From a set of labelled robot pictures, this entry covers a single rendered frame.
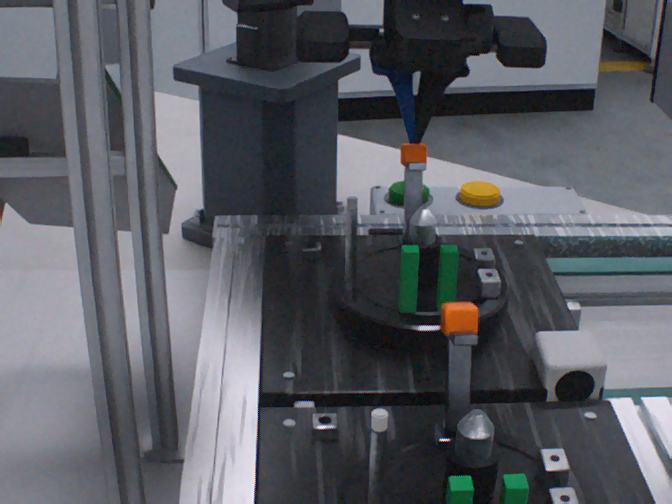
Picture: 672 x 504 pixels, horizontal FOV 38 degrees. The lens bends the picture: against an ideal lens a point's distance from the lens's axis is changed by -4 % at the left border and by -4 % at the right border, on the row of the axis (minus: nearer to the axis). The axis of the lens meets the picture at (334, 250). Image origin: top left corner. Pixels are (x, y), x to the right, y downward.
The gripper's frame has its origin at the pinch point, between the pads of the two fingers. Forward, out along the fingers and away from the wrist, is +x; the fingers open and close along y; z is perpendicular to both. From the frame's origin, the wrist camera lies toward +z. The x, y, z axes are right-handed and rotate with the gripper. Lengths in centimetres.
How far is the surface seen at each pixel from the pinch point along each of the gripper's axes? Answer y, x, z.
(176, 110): -27, 27, -69
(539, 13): 86, 74, -307
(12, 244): -41, 26, -25
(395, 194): 0.3, 14.5, -13.8
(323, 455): -7.5, 13.8, 25.3
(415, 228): -0.4, 7.3, 7.2
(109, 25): -76, 73, -279
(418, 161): 0.5, 5.0, 0.0
